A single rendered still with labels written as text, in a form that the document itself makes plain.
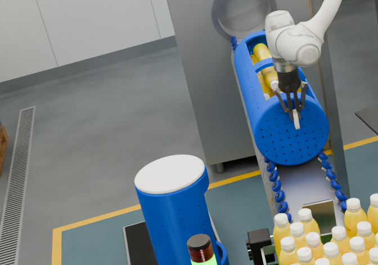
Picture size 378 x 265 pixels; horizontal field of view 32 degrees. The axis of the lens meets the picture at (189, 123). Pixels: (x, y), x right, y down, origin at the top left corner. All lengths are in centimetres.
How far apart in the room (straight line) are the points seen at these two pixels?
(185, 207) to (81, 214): 220
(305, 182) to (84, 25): 498
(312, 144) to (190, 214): 53
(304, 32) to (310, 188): 62
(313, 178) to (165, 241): 61
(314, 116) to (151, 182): 66
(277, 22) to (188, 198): 72
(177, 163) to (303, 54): 76
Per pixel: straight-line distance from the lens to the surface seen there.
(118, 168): 505
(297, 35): 218
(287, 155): 258
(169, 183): 250
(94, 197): 478
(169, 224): 253
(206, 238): 175
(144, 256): 373
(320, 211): 220
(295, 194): 247
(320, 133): 256
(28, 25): 723
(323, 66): 358
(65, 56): 731
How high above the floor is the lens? 224
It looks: 24 degrees down
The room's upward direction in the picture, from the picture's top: 14 degrees counter-clockwise
